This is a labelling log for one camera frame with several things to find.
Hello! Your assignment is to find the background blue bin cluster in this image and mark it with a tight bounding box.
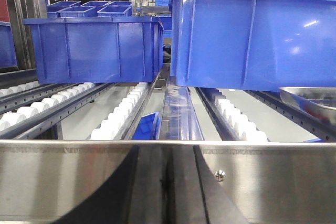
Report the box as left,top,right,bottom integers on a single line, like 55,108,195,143
47,1,132,18

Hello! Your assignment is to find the silver metal tray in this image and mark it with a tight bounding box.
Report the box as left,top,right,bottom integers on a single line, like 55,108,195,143
279,87,335,125

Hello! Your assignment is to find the small blue bin below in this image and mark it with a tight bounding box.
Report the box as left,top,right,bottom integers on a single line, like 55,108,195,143
132,112,161,140

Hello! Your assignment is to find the steel front shelf rail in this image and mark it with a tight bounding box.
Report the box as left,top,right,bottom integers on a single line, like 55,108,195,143
1,140,335,223

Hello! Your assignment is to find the white roller track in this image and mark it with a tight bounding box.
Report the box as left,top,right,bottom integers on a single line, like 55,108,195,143
90,82,148,140
212,90,268,143
0,81,40,97
1,82,96,132

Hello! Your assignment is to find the right blue bin on rollers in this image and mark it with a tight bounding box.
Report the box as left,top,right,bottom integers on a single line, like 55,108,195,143
171,0,335,91

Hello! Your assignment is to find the far left blue bin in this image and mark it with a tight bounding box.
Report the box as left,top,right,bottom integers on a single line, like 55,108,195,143
0,22,17,68

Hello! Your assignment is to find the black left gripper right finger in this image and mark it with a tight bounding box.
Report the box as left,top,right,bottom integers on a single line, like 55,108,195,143
168,145,248,223

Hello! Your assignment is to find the blue centre divider rail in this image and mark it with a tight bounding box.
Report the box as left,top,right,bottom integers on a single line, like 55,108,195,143
159,77,204,141

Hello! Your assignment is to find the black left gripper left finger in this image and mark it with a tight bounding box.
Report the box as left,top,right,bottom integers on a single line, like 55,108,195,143
56,146,165,223

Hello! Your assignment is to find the white roller track centre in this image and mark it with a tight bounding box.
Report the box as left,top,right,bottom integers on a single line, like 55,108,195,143
90,82,148,140

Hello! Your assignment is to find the white roller track right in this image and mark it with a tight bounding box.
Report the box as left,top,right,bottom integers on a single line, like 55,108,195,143
212,90,268,143

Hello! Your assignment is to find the white roller track far left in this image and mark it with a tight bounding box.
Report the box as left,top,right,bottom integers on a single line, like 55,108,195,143
0,81,40,97

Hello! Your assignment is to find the blue bin on rollers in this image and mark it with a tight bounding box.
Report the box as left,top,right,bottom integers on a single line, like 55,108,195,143
171,0,335,91
24,16,163,83

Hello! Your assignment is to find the left blue bin on rollers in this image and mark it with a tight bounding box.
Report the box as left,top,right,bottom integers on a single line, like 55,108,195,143
24,16,163,83

